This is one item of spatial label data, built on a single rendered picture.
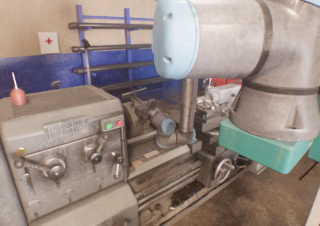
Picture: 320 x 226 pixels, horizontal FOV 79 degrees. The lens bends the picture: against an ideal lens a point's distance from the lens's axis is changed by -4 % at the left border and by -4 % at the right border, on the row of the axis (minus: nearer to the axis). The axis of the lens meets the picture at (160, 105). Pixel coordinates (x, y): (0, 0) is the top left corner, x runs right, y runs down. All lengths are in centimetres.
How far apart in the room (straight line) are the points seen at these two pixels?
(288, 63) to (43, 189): 104
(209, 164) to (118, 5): 386
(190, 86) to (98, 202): 79
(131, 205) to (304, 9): 113
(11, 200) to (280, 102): 107
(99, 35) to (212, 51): 419
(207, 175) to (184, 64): 138
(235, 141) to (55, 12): 404
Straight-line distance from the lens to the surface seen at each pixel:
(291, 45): 41
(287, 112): 44
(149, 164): 141
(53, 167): 98
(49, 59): 423
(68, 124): 99
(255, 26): 38
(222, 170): 164
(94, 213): 120
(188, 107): 112
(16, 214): 117
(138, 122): 133
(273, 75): 43
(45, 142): 100
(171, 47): 33
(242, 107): 46
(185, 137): 122
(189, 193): 185
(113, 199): 123
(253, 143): 45
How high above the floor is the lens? 166
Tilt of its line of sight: 19 degrees down
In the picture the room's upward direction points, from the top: straight up
